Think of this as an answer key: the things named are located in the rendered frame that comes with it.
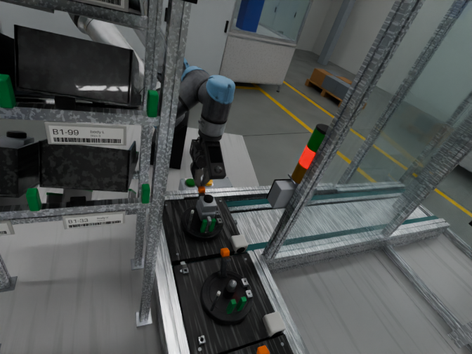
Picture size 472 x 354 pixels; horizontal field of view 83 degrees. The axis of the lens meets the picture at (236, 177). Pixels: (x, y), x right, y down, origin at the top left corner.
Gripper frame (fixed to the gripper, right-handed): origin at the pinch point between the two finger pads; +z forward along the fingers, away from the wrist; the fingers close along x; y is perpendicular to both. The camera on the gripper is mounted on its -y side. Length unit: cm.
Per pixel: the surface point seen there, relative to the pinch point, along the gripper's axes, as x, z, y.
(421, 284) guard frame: -82, 17, -44
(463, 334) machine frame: -78, 16, -62
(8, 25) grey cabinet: 107, 37, 272
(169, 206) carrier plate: 9.0, 9.6, 0.9
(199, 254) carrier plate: 3.8, 9.6, -19.4
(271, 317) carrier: -9.1, 7.4, -42.2
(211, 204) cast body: -0.5, -1.9, -10.1
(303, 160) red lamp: -16.5, -26.0, -20.1
